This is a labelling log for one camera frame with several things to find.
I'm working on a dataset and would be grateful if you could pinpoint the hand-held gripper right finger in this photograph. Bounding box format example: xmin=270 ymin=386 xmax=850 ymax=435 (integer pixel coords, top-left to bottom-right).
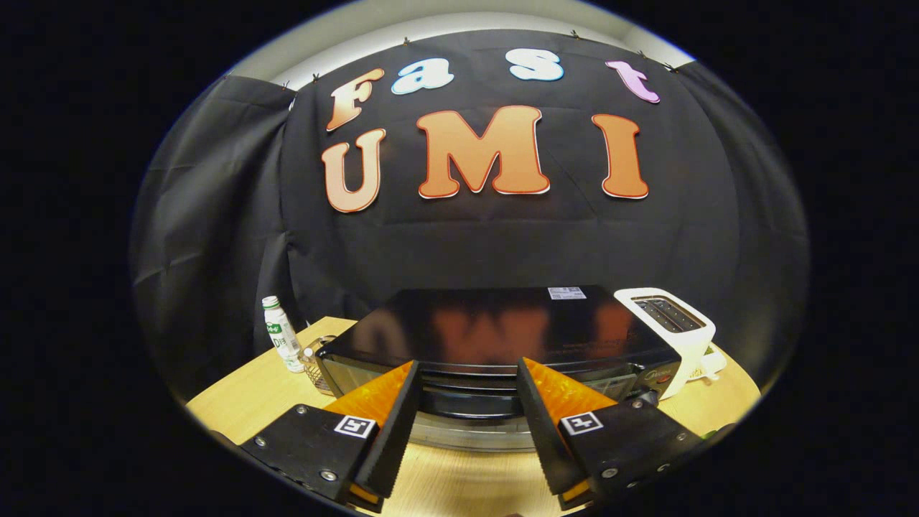
xmin=516 ymin=357 xmax=737 ymax=511

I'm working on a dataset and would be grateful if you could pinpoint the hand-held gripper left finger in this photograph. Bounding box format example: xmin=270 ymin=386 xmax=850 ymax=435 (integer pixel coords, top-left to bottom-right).
xmin=239 ymin=360 xmax=423 ymax=513

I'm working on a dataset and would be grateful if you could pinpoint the black toaster oven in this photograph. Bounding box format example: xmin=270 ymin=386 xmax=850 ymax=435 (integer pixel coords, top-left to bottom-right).
xmin=316 ymin=286 xmax=683 ymax=453

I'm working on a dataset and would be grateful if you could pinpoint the white pop-up toaster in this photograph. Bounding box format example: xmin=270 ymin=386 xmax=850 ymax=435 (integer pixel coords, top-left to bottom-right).
xmin=614 ymin=287 xmax=719 ymax=401

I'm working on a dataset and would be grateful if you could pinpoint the clear glass cup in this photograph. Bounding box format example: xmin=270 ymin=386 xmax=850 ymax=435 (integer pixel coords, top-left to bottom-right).
xmin=302 ymin=336 xmax=337 ymax=397

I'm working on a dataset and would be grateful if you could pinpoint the white bottle with green label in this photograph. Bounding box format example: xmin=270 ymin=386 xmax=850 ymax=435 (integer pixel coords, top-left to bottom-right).
xmin=261 ymin=296 xmax=306 ymax=374

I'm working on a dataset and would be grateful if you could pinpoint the small white dish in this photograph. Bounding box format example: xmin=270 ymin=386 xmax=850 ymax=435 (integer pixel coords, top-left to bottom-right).
xmin=689 ymin=346 xmax=728 ymax=385

